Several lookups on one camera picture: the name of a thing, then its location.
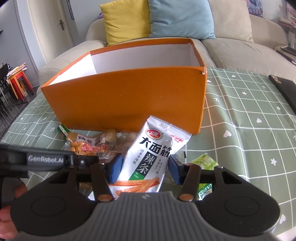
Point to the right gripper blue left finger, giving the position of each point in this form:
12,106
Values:
103,175

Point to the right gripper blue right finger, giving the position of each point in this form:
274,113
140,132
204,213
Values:
187,176

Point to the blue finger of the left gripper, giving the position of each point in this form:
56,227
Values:
17,161

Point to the peanut snack bag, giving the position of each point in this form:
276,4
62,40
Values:
89,146

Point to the white spicy strips bag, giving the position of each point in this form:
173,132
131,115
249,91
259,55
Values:
146,160

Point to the clear quail egg pack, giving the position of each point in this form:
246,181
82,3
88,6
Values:
124,141

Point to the green sausage stick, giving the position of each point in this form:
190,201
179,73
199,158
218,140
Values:
63,131

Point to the operator left hand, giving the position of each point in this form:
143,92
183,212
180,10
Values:
7,228

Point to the black dining chairs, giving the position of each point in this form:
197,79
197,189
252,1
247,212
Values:
5,88

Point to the red orange stools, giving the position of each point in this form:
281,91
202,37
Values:
20,85

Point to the green checked tablecloth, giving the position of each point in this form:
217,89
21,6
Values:
249,128

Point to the orange cardboard box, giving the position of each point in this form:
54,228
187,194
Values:
120,86

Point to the black notebook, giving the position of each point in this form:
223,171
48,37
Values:
287,88

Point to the white door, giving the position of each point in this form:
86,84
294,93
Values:
54,27

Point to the black remote on sofa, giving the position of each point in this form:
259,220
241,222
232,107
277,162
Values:
286,57

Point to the yellow cushion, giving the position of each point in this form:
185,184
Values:
126,20

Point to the light blue cushion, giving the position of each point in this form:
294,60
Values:
184,19

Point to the beige sofa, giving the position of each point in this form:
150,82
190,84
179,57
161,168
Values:
260,56

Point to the beige cushion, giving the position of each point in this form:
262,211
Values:
231,20

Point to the white tablet on sofa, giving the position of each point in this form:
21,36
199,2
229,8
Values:
289,50

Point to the anime print cushion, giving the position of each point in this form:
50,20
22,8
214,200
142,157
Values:
255,7

